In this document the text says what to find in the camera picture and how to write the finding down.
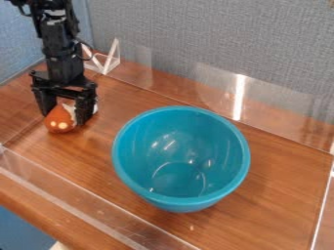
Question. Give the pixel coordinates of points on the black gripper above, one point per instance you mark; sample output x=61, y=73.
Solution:
x=63, y=81

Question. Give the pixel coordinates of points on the blue plastic bowl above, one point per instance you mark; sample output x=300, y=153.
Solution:
x=181, y=157

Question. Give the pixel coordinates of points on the clear acrylic corner bracket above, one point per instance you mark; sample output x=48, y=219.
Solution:
x=99, y=62

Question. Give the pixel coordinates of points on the clear acrylic barrier wall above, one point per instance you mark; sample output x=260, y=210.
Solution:
x=59, y=183

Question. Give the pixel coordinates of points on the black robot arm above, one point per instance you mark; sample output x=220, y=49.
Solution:
x=56, y=26

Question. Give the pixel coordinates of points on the red and white toy mushroom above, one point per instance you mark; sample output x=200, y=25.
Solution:
x=61, y=120

